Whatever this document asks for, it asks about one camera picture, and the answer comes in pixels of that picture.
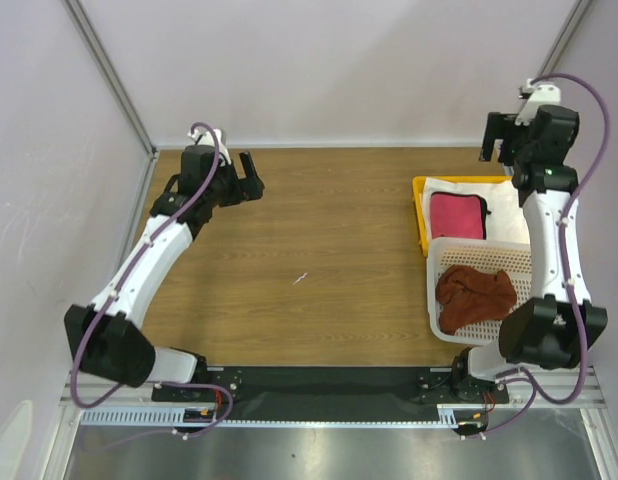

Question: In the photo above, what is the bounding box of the yellow plastic tray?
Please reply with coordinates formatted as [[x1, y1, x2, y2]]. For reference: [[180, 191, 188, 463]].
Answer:
[[412, 175, 515, 256]]

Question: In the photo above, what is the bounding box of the white perforated plastic basket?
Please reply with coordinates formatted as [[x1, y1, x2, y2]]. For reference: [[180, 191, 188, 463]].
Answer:
[[426, 236, 594, 351]]

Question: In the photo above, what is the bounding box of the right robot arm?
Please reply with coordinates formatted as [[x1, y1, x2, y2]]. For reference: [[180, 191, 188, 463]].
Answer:
[[449, 104, 608, 405]]

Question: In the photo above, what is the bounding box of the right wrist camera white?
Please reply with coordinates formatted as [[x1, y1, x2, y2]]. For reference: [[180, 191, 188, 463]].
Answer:
[[515, 79, 562, 126]]

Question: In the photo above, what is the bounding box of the brown cloth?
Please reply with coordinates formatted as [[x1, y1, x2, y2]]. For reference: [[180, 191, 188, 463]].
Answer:
[[435, 265, 518, 335]]

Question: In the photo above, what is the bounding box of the aluminium frame post right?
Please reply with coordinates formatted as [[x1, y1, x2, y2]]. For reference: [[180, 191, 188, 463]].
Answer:
[[497, 0, 598, 156]]

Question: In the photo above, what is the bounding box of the aluminium front rail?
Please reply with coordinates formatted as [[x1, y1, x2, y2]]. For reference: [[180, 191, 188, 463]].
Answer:
[[58, 365, 606, 409]]

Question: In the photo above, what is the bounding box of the aluminium frame post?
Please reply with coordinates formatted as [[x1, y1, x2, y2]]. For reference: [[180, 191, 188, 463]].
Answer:
[[61, 0, 157, 158], [497, 0, 598, 156]]

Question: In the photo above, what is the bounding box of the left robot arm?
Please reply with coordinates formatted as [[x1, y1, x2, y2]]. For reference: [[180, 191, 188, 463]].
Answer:
[[64, 145, 265, 400]]

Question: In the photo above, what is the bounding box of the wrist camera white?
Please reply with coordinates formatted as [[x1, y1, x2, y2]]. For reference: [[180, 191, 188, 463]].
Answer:
[[188, 126, 233, 167], [515, 79, 562, 126]]

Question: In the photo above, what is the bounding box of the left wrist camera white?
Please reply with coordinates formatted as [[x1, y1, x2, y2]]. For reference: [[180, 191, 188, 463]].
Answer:
[[188, 126, 233, 167]]

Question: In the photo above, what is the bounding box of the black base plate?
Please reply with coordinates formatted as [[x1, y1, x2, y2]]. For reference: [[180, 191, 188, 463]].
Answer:
[[151, 365, 510, 422]]

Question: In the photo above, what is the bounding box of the pink cloth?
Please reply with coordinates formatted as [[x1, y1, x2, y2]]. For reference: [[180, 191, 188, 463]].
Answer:
[[429, 192, 491, 240]]

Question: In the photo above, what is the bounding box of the white towel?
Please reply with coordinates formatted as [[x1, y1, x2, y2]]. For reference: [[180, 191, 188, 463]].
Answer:
[[421, 175, 533, 246]]

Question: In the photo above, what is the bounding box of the aluminium frame post left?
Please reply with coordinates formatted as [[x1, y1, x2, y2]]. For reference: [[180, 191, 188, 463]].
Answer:
[[61, 0, 157, 158]]

